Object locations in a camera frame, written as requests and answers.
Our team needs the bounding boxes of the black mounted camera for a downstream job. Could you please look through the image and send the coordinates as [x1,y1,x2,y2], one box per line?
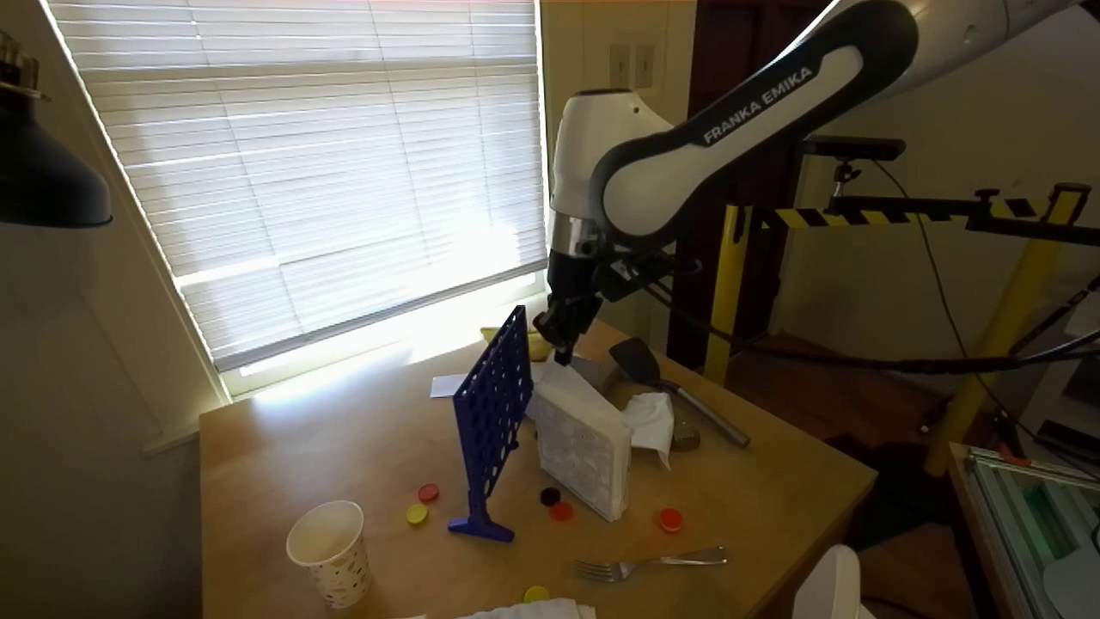
[803,134,911,166]

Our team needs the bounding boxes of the white crumpled cloth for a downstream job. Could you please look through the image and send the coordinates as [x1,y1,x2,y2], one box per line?
[606,333,756,454]

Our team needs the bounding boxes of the white bottle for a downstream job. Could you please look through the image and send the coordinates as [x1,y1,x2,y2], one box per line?
[787,545,881,619]

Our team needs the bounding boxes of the thick black cable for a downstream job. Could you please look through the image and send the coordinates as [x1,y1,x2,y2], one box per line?
[631,278,1100,383]

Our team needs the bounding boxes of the white cardboard box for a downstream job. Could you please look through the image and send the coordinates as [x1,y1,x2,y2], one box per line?
[524,359,636,526]

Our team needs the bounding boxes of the patterned paper cup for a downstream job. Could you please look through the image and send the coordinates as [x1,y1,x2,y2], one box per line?
[283,496,378,615]

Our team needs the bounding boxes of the crumpled white napkin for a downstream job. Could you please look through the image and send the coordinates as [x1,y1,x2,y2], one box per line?
[618,388,679,471]

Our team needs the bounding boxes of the yellow stand pole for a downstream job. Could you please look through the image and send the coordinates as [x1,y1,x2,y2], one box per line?
[926,234,1069,482]

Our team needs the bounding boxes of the wide window blinds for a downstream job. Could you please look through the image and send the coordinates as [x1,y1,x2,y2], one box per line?
[37,0,553,373]

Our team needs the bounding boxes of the blue connect four grid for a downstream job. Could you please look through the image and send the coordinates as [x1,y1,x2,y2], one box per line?
[442,304,538,547]

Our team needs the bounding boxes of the thin black cable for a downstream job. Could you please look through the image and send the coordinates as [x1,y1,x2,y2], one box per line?
[874,160,991,373]

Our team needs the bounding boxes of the white paper sheet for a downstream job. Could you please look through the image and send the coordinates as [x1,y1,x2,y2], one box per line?
[426,373,472,402]

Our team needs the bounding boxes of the yellow upright post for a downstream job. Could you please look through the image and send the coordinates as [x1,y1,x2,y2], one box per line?
[700,205,749,385]

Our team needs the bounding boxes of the dark wooden door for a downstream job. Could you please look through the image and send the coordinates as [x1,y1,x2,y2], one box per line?
[667,0,854,373]

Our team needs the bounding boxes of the wall switch plate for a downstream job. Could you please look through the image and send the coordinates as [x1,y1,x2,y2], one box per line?
[606,43,636,96]
[631,43,663,95]

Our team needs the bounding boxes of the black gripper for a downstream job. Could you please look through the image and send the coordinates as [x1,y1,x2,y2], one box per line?
[532,263,613,368]

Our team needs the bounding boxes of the white green equipment box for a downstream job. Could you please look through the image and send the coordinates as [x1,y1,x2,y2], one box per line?
[945,443,1100,619]

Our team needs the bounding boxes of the folded white cloth stack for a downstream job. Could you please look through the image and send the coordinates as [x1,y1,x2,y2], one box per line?
[457,594,602,619]

